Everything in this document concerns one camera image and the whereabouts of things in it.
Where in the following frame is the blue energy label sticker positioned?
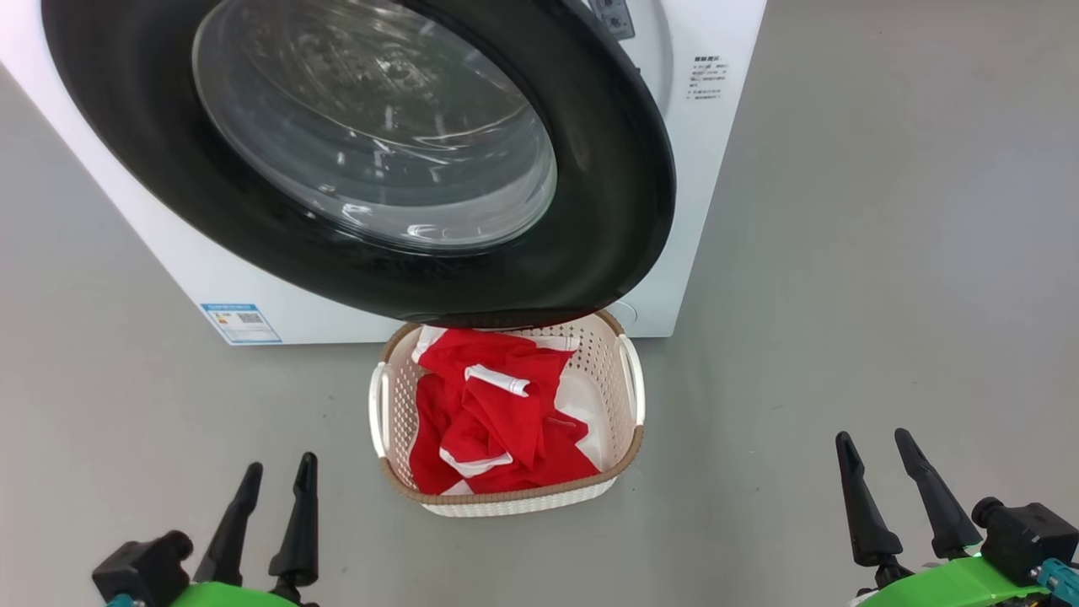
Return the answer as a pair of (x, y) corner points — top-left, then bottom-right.
(201, 303), (282, 345)

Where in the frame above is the teal right camera cable plug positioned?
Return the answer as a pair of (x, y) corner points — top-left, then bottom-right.
(1035, 558), (1079, 601)

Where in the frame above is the cream perforated laundry basket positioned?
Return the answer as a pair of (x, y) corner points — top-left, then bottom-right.
(368, 310), (647, 517)

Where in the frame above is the black round glass washer door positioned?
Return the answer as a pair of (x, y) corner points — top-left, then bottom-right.
(40, 0), (677, 330)

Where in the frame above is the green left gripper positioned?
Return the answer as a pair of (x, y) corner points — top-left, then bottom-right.
(169, 452), (321, 607)

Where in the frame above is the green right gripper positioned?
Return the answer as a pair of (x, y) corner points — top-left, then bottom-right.
(835, 428), (1055, 607)

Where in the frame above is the white front-load washing machine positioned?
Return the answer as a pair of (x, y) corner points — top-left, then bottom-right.
(0, 0), (768, 346)

